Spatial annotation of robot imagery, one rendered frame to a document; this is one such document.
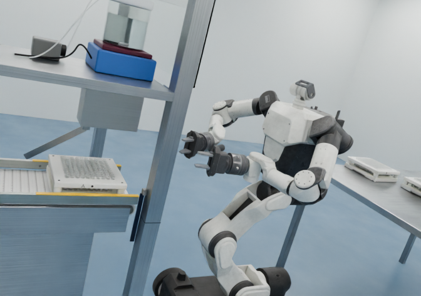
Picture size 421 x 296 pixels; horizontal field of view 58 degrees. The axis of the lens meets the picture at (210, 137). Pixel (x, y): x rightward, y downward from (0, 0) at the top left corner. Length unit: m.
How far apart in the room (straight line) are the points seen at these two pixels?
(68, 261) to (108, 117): 0.55
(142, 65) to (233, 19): 4.24
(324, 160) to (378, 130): 5.02
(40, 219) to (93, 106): 0.43
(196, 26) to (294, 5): 4.84
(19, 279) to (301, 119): 1.23
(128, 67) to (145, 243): 0.62
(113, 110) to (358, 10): 5.72
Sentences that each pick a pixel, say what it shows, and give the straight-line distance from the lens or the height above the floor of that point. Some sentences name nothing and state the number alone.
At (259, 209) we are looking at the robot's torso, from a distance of 1.78.
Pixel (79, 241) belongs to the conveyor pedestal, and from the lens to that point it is 1.50.
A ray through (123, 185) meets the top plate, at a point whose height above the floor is 0.88.
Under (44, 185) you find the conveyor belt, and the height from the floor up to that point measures 0.81.
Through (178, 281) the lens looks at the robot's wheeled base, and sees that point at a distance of 2.13.
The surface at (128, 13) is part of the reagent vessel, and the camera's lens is 1.33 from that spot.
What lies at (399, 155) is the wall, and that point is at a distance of 6.25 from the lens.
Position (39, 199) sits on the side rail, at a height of 0.83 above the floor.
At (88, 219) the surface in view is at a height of 0.76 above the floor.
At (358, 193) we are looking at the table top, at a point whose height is 0.85.
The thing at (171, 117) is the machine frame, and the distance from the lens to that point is 1.26.
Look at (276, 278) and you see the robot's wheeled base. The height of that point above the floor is 0.34.
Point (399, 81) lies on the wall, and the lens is 6.44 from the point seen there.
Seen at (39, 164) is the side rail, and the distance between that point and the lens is 1.59.
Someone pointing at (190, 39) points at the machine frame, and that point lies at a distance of 1.23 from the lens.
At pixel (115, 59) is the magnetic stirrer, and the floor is 1.31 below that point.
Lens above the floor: 1.46
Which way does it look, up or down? 15 degrees down
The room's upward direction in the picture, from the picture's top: 15 degrees clockwise
